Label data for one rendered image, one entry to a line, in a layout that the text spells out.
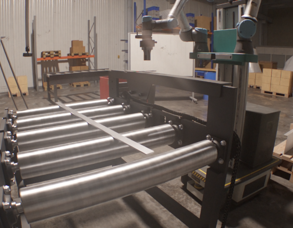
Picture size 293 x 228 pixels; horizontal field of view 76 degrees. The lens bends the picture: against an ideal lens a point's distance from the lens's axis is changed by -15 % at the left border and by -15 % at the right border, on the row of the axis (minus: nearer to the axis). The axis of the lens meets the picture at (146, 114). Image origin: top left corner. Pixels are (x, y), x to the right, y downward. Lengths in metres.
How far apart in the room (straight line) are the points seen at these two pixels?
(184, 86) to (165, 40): 5.04
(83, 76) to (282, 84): 7.35
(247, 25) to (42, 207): 1.43
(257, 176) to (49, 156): 1.72
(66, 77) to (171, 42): 3.09
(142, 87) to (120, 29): 11.13
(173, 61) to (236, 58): 4.66
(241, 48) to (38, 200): 1.48
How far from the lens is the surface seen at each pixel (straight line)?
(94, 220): 1.91
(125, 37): 12.47
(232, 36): 1.88
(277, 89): 9.40
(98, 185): 0.70
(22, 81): 9.13
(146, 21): 1.62
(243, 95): 1.85
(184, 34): 2.05
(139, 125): 1.39
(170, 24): 1.60
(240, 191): 1.99
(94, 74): 6.63
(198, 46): 1.98
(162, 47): 6.12
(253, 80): 11.24
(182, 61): 6.27
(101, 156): 0.99
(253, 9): 1.55
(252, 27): 1.50
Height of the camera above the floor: 1.27
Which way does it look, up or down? 15 degrees down
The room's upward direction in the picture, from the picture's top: straight up
